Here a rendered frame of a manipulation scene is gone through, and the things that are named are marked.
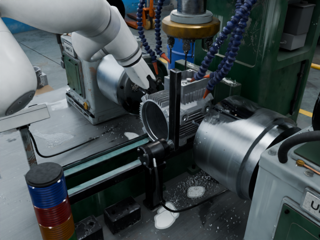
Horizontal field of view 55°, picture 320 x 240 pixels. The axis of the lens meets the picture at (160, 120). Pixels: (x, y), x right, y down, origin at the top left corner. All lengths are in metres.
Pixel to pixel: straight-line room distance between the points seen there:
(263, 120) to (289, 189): 0.20
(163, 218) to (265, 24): 0.68
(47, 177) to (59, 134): 0.91
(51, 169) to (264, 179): 0.44
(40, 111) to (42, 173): 0.55
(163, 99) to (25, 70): 0.57
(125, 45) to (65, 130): 0.68
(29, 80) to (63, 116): 1.07
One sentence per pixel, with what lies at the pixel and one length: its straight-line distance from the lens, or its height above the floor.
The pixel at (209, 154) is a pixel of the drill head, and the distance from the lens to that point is 0.83.
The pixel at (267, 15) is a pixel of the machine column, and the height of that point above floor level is 1.35.
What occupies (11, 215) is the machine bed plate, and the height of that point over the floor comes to 0.80.
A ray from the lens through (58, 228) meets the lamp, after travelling 0.60.
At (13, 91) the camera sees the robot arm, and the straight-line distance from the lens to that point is 0.50.
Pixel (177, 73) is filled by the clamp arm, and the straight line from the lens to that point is 0.82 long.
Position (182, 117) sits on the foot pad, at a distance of 0.97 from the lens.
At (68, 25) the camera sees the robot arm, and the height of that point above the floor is 1.43.
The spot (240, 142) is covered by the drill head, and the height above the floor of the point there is 1.12.
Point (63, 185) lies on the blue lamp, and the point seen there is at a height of 1.19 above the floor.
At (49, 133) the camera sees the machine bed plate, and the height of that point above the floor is 0.80.
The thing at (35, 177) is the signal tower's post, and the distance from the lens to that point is 0.54.
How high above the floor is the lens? 1.55
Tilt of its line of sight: 30 degrees down
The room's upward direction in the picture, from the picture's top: straight up
